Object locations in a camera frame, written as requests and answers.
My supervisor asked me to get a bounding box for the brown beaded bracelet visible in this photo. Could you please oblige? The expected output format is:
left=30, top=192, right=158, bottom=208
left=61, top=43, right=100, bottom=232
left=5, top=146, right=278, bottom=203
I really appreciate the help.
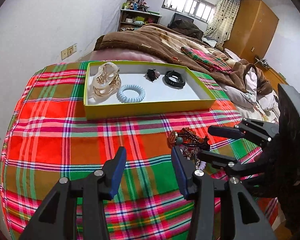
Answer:
left=168, top=127, right=211, bottom=151

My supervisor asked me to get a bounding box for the black smart band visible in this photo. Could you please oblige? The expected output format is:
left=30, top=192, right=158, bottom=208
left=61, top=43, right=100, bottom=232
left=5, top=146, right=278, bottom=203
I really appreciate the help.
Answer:
left=164, top=70, right=185, bottom=88

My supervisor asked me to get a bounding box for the black hair tie pink ball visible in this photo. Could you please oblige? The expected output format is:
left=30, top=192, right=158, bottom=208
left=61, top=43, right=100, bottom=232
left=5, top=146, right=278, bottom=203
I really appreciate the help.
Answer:
left=146, top=69, right=160, bottom=82

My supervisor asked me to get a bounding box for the light blue spiral hair tie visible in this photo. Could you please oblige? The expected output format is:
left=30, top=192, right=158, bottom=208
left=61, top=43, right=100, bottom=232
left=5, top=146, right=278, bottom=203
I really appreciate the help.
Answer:
left=116, top=83, right=146, bottom=104

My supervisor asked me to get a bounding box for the translucent beige hair claw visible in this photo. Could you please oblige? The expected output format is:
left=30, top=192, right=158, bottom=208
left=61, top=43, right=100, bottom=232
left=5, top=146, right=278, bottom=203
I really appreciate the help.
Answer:
left=91, top=62, right=121, bottom=96

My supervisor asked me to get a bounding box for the gold chain jewelry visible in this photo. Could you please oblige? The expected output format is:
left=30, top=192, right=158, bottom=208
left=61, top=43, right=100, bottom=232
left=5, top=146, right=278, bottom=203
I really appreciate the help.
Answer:
left=180, top=146, right=201, bottom=169

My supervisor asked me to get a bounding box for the black cord green bead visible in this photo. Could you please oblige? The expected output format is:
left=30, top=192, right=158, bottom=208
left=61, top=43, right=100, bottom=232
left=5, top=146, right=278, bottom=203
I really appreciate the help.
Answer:
left=175, top=137, right=210, bottom=151

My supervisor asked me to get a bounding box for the white bedding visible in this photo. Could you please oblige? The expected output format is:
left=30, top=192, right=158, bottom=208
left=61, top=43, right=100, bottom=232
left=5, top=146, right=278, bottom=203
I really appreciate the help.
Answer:
left=218, top=48, right=282, bottom=124

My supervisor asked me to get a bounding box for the folded plaid cloth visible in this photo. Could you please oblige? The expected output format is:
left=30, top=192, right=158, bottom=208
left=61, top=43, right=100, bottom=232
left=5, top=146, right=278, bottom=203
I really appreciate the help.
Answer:
left=181, top=47, right=232, bottom=74

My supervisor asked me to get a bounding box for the colourful plaid cloth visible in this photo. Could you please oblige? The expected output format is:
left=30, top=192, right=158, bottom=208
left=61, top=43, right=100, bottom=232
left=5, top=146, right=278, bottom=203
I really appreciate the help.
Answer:
left=0, top=62, right=242, bottom=239

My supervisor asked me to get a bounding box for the wooden wardrobe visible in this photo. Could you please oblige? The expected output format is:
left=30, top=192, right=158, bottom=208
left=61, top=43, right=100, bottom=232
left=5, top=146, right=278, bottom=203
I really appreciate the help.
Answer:
left=223, top=0, right=279, bottom=63

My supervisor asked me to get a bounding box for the yellow-green cardboard box tray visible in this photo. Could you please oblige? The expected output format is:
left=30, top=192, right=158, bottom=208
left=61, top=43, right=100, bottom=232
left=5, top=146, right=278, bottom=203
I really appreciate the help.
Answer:
left=84, top=61, right=216, bottom=120

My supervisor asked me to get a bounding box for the patterned curtain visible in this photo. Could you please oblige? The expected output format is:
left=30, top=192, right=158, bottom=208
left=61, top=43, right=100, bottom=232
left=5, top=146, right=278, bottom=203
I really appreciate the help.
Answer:
left=204, top=0, right=241, bottom=45

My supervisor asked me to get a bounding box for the dark jacket on chair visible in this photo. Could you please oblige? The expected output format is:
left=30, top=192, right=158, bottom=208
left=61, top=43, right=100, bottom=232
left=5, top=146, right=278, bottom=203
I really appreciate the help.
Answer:
left=167, top=13, right=204, bottom=40

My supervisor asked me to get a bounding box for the brown fleece blanket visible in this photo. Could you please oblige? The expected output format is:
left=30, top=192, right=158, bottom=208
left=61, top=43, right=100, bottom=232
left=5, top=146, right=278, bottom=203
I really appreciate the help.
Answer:
left=94, top=24, right=273, bottom=95

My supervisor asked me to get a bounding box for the window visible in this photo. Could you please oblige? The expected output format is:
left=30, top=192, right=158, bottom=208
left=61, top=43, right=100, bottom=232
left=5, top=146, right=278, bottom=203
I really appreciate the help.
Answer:
left=162, top=0, right=216, bottom=23

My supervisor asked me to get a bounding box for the pink quilt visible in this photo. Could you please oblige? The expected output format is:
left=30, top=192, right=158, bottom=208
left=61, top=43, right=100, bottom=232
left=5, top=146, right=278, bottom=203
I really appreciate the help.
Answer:
left=89, top=49, right=165, bottom=63

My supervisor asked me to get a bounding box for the wooden shelf unit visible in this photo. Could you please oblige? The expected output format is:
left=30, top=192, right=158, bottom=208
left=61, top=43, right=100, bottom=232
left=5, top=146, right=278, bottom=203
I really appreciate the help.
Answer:
left=117, top=9, right=161, bottom=31

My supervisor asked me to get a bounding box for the wall socket plate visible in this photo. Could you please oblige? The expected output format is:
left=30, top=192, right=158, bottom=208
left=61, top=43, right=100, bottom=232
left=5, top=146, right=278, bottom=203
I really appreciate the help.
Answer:
left=61, top=44, right=77, bottom=60

